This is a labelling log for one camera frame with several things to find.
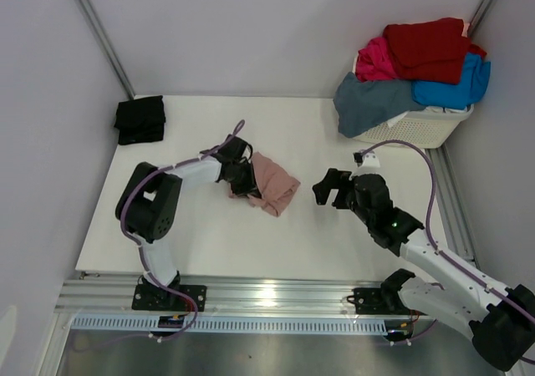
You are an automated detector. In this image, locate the pink t shirt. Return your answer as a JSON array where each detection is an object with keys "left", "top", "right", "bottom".
[{"left": 228, "top": 152, "right": 300, "bottom": 217}]

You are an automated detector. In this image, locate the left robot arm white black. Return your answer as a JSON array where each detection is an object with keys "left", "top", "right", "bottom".
[{"left": 115, "top": 135, "right": 260, "bottom": 310}]

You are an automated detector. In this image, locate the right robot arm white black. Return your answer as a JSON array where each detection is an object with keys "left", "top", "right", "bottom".
[{"left": 312, "top": 169, "right": 534, "bottom": 372}]

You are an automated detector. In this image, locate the grey blue t shirt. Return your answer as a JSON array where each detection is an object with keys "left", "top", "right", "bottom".
[{"left": 333, "top": 73, "right": 426, "bottom": 138}]

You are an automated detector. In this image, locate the white laundry basket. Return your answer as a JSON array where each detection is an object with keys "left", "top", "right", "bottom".
[{"left": 355, "top": 105, "right": 475, "bottom": 149}]

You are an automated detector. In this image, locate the folded black t shirt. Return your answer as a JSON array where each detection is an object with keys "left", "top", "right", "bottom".
[{"left": 114, "top": 95, "right": 166, "bottom": 145}]

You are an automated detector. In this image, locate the white t shirt in basket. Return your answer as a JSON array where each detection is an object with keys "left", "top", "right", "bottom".
[{"left": 425, "top": 104, "right": 474, "bottom": 115}]

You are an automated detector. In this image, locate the magenta t shirt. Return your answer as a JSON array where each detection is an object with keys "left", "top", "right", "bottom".
[{"left": 354, "top": 37, "right": 400, "bottom": 82}]

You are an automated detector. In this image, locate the dark red t shirt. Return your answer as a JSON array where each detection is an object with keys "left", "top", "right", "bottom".
[{"left": 382, "top": 18, "right": 487, "bottom": 84}]

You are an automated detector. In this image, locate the bright blue t shirt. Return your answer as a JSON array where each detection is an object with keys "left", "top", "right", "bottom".
[{"left": 410, "top": 52, "right": 492, "bottom": 110}]

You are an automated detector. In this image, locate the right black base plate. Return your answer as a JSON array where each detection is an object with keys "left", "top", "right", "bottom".
[{"left": 345, "top": 287, "right": 410, "bottom": 316}]

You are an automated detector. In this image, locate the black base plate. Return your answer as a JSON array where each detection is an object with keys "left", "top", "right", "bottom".
[
  {"left": 131, "top": 284, "right": 207, "bottom": 312},
  {"left": 345, "top": 287, "right": 410, "bottom": 316}
]

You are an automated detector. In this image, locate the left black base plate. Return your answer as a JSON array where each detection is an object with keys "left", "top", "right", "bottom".
[{"left": 131, "top": 284, "right": 207, "bottom": 312}]

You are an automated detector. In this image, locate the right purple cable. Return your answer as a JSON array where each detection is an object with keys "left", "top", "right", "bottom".
[{"left": 353, "top": 140, "right": 535, "bottom": 345}]

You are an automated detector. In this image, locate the white slotted cable duct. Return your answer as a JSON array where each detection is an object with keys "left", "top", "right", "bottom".
[{"left": 70, "top": 313, "right": 388, "bottom": 336}]

